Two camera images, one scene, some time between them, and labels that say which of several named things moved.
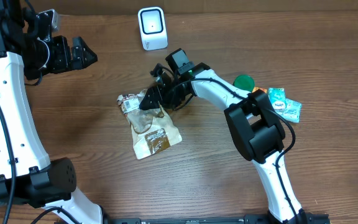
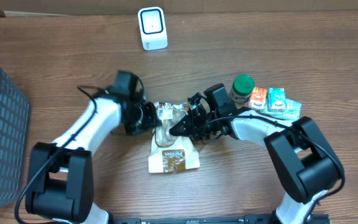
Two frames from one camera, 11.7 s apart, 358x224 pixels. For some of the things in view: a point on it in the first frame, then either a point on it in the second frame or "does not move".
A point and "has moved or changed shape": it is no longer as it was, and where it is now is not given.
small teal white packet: x=277 y=96 does not move
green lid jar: x=245 y=82 does not move
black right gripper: x=163 y=98 -> x=193 y=129
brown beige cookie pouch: x=151 y=130 has moved or changed shape
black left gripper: x=67 y=61 -> x=150 y=122
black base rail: x=305 y=218 does not move
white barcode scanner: x=153 y=27 does not move
